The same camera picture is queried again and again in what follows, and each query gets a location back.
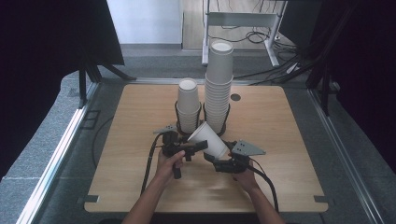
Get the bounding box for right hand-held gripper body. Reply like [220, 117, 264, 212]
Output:
[213, 140, 267, 175]

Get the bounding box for white power strip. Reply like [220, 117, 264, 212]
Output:
[286, 63, 301, 75]

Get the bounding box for white metal desk frame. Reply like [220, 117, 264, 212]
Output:
[201, 0, 290, 68]

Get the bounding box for person's left hand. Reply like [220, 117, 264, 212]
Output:
[155, 149, 187, 189]

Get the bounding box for bundle of black floor cables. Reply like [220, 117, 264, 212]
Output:
[207, 24, 314, 87]

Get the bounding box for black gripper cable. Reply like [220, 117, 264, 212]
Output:
[140, 133, 166, 196]
[247, 158, 280, 213]

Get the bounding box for silver metal rail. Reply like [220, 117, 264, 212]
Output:
[15, 81, 101, 224]
[306, 88, 388, 224]

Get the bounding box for tall stack of paper cups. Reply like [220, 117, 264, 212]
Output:
[204, 39, 234, 135]

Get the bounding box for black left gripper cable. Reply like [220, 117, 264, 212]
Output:
[140, 133, 166, 196]

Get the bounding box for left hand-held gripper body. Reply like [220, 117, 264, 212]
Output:
[152, 124, 195, 180]

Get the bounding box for thin black floor cable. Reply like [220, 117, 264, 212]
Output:
[91, 116, 115, 169]

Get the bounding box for black stand legs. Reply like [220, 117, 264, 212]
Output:
[304, 60, 341, 117]
[78, 57, 137, 110]

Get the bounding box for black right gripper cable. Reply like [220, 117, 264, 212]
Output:
[247, 158, 280, 213]

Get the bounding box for short stack of paper cups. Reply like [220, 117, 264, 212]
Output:
[176, 77, 202, 134]

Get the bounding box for black curtain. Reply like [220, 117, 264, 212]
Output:
[0, 0, 126, 182]
[307, 0, 396, 175]

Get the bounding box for white paper cup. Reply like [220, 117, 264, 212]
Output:
[187, 120, 230, 161]

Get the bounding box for black wire cup holder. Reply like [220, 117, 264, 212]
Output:
[174, 102, 232, 138]

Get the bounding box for person's right hand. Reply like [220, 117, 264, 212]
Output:
[231, 163, 260, 193]

